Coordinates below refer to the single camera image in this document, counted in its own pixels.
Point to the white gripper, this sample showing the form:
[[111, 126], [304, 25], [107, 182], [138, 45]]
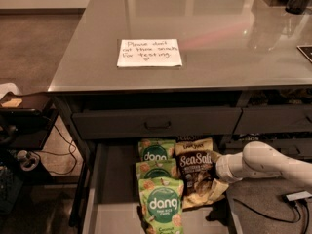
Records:
[[223, 167]]

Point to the brown sea salt chip bag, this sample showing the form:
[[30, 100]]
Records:
[[197, 171]]

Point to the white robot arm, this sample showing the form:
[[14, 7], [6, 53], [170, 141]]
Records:
[[259, 160]]

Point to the middle green dang chip bag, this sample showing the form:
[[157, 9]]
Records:
[[151, 169]]

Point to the green dang chip bag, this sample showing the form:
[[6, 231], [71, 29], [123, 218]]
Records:
[[161, 206], [154, 149], [151, 169]]

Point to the front green dang chip bag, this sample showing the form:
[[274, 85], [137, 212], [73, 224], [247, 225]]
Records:
[[161, 206]]

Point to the back green dang chip bag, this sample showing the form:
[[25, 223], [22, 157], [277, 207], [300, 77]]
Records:
[[154, 149]]

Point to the top right drawer front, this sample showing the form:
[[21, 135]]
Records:
[[275, 119]]

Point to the right middle drawer front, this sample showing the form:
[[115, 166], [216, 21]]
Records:
[[297, 148]]

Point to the top left drawer front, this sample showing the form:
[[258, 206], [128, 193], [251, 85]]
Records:
[[157, 122]]

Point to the open middle drawer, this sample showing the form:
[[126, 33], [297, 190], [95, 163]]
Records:
[[113, 198]]

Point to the grey power strip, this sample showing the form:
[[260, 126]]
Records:
[[296, 196]]

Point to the white handwritten paper note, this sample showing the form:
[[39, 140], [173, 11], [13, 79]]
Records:
[[149, 53]]

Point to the dark teal basket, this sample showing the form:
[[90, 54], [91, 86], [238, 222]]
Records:
[[10, 186]]

